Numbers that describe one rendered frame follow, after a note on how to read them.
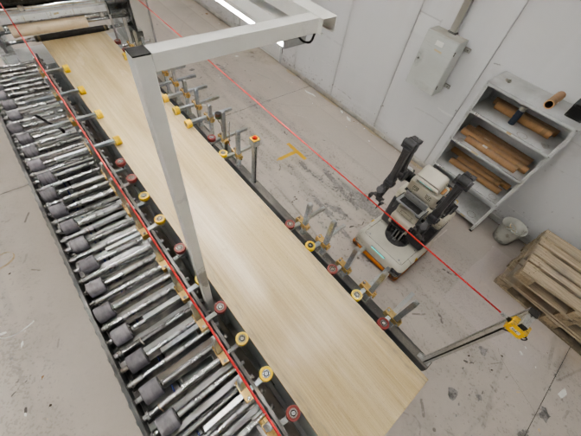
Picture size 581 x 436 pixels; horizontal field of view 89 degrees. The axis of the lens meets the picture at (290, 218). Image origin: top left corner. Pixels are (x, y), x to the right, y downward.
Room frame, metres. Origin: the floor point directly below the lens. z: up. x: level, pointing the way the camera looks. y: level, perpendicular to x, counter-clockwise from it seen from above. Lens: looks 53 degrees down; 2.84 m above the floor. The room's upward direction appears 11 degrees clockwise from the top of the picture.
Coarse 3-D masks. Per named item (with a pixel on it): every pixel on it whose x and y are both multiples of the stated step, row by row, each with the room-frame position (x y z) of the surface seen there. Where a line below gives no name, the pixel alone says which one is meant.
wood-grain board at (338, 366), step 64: (64, 64) 2.98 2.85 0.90; (128, 64) 3.24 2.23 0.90; (128, 128) 2.15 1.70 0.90; (192, 128) 2.33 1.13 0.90; (192, 192) 1.53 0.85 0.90; (256, 256) 1.06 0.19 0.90; (256, 320) 0.60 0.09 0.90; (320, 320) 0.68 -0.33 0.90; (320, 384) 0.31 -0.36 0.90; (384, 384) 0.37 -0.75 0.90
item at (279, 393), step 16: (96, 128) 2.84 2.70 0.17; (112, 144) 2.08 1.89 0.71; (176, 240) 1.23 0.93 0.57; (192, 272) 1.15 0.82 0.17; (224, 320) 0.76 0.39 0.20; (256, 352) 0.46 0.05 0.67; (256, 368) 0.45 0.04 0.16; (272, 384) 0.36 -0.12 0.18; (288, 400) 0.23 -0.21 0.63; (304, 432) 0.09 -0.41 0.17
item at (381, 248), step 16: (368, 224) 2.07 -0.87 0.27; (384, 224) 2.10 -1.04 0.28; (368, 240) 1.85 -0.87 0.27; (384, 240) 1.88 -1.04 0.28; (400, 240) 1.93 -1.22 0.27; (432, 240) 2.01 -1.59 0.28; (368, 256) 1.76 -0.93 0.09; (384, 256) 1.69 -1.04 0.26; (400, 256) 1.72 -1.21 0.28; (416, 256) 1.76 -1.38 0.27; (400, 272) 1.55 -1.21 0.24
